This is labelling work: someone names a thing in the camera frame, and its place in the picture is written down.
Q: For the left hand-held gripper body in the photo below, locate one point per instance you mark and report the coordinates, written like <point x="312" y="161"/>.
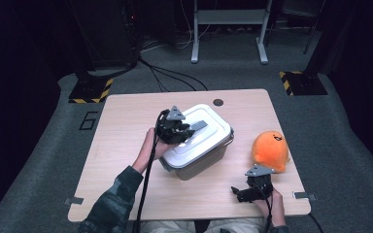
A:
<point x="168" y="129"/>

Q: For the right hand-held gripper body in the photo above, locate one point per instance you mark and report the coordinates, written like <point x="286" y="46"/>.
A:
<point x="260" y="184"/>

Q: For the translucent grey storage box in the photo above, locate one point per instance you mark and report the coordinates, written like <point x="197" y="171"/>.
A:
<point x="204" y="163"/>

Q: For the orange plush toy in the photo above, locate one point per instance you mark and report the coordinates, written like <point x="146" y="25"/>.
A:
<point x="270" y="150"/>

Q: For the person's left hand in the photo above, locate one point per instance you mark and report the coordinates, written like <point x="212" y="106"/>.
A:
<point x="152" y="147"/>

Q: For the person's right hand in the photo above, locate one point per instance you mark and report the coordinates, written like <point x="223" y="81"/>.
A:
<point x="275" y="210"/>

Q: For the grey tape piece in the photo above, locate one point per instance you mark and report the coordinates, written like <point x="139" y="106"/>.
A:
<point x="74" y="201"/>
<point x="302" y="195"/>

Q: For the person's legs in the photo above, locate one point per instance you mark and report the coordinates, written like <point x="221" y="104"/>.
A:
<point x="175" y="227"/>

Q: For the black stand base striped edge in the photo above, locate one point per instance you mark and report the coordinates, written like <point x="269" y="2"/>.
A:
<point x="89" y="90"/>
<point x="304" y="83"/>

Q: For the white metal desk frame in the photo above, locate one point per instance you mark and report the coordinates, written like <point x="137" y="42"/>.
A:
<point x="230" y="16"/>

